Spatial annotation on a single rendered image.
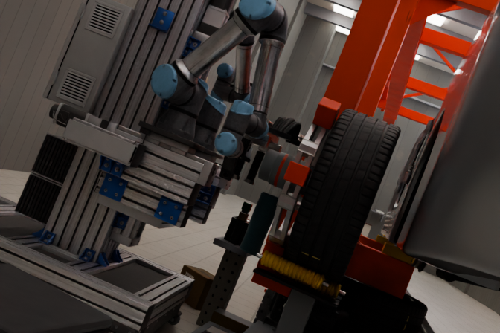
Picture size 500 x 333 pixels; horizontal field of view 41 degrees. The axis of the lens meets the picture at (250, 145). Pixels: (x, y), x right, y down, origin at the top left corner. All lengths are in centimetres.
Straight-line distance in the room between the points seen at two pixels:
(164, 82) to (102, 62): 44
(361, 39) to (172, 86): 121
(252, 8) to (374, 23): 110
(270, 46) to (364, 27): 96
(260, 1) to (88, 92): 84
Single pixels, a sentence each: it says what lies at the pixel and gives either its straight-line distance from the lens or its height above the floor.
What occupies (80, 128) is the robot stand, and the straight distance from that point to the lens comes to 246.
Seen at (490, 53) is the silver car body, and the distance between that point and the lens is 191.
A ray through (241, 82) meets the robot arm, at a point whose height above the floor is 118.
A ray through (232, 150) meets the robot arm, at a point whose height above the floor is 84.
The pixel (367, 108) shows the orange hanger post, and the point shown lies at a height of 159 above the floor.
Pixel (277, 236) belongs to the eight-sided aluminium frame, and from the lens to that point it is 257.
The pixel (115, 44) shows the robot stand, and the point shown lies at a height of 107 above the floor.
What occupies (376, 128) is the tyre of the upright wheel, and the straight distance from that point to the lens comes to 252.
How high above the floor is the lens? 78
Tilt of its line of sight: 2 degrees up
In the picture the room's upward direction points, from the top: 22 degrees clockwise
